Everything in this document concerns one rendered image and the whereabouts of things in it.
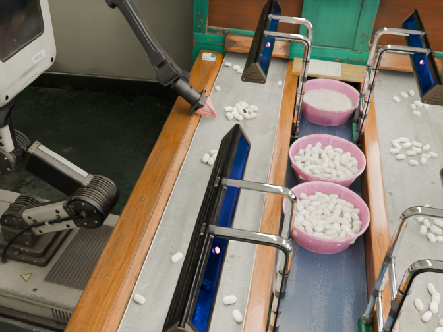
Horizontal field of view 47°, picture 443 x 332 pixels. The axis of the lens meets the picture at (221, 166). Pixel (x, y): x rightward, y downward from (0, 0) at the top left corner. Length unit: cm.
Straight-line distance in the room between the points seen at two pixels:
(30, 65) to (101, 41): 207
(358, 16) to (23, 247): 165
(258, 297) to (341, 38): 142
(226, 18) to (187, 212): 113
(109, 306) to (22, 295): 53
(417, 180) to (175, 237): 86
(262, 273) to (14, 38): 88
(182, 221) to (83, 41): 221
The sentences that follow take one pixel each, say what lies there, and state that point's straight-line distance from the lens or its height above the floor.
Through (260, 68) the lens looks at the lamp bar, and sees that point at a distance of 164.
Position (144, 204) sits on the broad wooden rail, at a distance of 159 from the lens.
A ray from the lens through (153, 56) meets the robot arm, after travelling 195.
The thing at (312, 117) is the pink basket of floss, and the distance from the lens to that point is 216.
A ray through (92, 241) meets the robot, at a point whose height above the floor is 48.
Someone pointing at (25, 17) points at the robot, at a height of 130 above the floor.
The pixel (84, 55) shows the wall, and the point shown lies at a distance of 363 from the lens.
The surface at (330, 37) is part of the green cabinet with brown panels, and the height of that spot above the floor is 89.
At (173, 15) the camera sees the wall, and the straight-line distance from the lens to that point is 335.
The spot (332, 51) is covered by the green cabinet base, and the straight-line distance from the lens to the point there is 245.
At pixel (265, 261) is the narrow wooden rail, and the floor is 76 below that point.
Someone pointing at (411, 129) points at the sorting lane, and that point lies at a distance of 215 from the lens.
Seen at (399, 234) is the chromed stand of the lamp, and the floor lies 105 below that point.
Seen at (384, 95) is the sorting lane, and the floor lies 74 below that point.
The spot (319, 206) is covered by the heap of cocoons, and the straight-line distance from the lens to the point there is 166.
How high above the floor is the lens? 184
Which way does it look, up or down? 38 degrees down
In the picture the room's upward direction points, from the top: 3 degrees clockwise
